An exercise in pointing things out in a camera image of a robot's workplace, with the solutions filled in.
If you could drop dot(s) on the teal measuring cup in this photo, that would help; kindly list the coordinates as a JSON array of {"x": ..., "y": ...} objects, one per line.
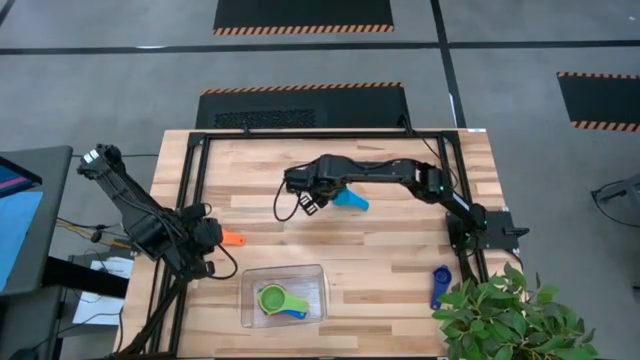
[{"x": 352, "y": 200}]

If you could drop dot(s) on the green measuring cup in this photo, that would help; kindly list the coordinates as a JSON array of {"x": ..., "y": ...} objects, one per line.
[{"x": 272, "y": 299}]

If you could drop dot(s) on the orange measuring cup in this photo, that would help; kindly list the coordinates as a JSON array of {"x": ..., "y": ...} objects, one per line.
[{"x": 234, "y": 238}]

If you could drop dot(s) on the blue computer screen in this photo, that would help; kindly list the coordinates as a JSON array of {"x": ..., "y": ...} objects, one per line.
[{"x": 15, "y": 225}]

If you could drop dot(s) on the green leafy plant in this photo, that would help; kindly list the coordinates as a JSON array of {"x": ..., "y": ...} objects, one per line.
[{"x": 500, "y": 320}]

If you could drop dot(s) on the dark blue measuring cup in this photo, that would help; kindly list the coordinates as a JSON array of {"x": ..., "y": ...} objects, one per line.
[{"x": 442, "y": 275}]

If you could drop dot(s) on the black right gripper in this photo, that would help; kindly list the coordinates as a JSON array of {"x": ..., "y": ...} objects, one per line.
[{"x": 312, "y": 180}]

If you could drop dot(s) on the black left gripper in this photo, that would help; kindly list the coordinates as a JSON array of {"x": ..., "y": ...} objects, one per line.
[{"x": 192, "y": 240}]

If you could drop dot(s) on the black floor mat with grille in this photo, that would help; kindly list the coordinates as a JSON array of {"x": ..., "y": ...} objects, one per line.
[{"x": 350, "y": 107}]

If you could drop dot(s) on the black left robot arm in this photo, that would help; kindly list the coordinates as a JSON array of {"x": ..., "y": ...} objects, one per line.
[{"x": 130, "y": 210}]

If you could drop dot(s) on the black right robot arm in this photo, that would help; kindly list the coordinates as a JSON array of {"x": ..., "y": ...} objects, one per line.
[{"x": 380, "y": 172}]

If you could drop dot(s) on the black aluminium table frame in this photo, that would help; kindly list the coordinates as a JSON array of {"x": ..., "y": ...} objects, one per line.
[{"x": 320, "y": 135}]

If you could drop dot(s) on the medium blue measuring cup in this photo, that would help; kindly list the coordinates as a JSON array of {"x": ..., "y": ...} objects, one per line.
[{"x": 299, "y": 315}]

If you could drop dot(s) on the clear plastic basket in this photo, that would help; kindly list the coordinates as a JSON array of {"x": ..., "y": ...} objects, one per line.
[{"x": 310, "y": 280}]

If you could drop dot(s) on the black hazard-striped floor mat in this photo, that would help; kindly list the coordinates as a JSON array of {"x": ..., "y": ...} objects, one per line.
[
  {"x": 300, "y": 12},
  {"x": 600, "y": 100}
]

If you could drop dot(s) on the black shelf board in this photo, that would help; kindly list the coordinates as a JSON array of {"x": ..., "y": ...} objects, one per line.
[{"x": 85, "y": 280}]

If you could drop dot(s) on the white paper sheet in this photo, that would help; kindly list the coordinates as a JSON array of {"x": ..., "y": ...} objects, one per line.
[{"x": 95, "y": 310}]

